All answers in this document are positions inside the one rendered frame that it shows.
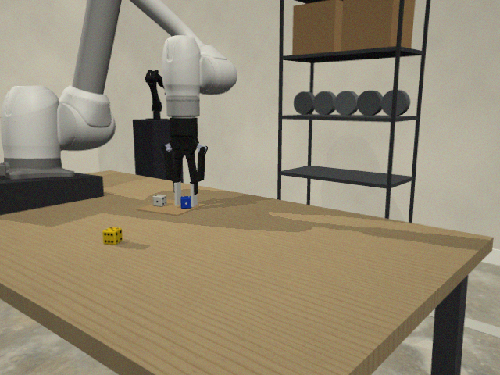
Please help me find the yellow die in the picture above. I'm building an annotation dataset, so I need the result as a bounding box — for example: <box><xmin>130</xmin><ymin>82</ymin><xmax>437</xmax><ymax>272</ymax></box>
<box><xmin>102</xmin><ymin>227</ymin><xmax>123</xmax><ymax>245</ymax></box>

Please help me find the blue die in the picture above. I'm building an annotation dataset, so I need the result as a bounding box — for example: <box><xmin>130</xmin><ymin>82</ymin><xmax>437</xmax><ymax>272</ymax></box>
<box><xmin>180</xmin><ymin>196</ymin><xmax>191</xmax><ymax>209</ymax></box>

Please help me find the tan square mat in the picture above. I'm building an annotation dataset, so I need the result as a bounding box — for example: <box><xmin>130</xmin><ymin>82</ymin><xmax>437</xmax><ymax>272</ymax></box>
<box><xmin>137</xmin><ymin>199</ymin><xmax>205</xmax><ymax>216</ymax></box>

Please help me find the white die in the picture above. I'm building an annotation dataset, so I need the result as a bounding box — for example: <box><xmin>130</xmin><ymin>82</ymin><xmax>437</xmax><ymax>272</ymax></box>
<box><xmin>153</xmin><ymin>195</ymin><xmax>166</xmax><ymax>207</ymax></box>

